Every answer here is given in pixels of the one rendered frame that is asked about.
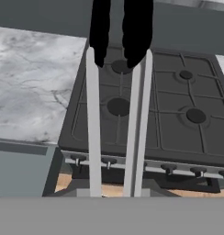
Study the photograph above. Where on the black gas hob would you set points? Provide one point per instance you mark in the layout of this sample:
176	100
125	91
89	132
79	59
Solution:
178	134

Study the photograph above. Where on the grey open drawer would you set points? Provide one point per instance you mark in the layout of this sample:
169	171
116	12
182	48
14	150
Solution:
22	174

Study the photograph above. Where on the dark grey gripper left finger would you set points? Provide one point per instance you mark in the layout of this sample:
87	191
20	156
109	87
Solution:
73	188

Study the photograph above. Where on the black oven front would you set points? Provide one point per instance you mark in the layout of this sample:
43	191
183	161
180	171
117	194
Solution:
184	183

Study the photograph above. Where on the black hob knob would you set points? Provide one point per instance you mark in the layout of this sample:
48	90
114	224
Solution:
169	168
198	171
109	161
77	158

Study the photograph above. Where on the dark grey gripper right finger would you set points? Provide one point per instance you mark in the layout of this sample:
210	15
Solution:
155	189

